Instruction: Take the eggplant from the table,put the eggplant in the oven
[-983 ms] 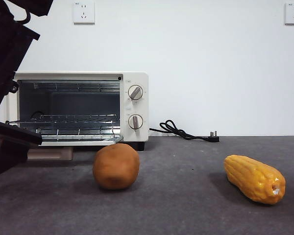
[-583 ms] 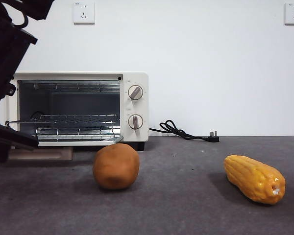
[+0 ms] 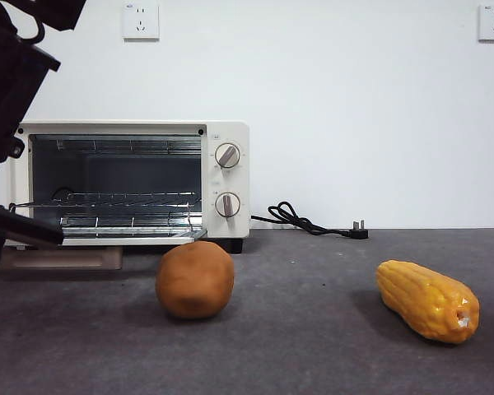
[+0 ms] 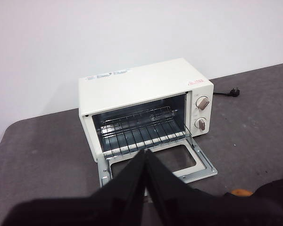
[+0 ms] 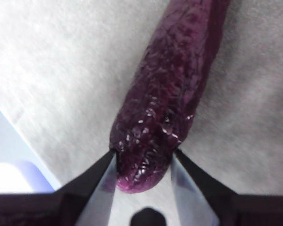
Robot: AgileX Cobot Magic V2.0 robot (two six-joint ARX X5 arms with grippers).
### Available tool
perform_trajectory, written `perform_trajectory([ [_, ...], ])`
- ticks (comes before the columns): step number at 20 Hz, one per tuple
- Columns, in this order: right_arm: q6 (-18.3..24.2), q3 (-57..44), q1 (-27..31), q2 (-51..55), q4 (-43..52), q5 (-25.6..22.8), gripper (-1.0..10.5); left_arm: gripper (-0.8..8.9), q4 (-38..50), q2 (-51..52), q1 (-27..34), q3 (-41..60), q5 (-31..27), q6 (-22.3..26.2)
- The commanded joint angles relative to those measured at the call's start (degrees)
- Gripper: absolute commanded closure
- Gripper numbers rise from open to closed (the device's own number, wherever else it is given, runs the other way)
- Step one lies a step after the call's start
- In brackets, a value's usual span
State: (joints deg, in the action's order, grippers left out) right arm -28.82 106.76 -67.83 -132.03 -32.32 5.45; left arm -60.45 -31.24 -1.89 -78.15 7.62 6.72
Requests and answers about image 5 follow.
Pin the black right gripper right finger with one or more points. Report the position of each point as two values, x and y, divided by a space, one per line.
226 207

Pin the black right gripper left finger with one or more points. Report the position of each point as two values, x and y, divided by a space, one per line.
61 207

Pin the purple eggplant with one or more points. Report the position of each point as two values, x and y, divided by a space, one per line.
174 82

